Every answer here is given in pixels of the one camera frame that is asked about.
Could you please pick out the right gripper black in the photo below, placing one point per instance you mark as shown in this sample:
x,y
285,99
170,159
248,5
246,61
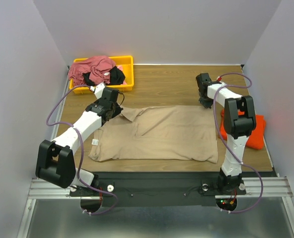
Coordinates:
x,y
205,100

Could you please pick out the pink t shirt in bin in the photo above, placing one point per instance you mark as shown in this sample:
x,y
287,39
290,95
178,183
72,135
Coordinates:
x,y
98,67

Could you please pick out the yellow plastic bin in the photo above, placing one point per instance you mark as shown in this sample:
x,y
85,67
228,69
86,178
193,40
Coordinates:
x,y
128,69

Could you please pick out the orange folded t shirt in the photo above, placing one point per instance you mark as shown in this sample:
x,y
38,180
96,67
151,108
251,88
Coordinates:
x,y
256,139

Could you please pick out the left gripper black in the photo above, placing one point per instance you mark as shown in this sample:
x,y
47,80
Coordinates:
x,y
118,111

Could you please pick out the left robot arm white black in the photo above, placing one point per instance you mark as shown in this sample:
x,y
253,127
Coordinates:
x,y
55,161

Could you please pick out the beige t shirt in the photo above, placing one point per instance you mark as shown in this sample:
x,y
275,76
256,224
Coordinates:
x,y
158,133

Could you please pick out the aluminium frame rail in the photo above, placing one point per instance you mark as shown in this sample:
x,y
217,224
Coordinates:
x,y
39,188

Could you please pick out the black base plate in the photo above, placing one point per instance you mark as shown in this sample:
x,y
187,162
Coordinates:
x,y
155,189

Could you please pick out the black t shirt in bin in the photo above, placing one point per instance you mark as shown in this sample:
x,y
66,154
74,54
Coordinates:
x,y
117,77

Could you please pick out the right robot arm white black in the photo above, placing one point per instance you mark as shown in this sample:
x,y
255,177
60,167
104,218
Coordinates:
x,y
239,122

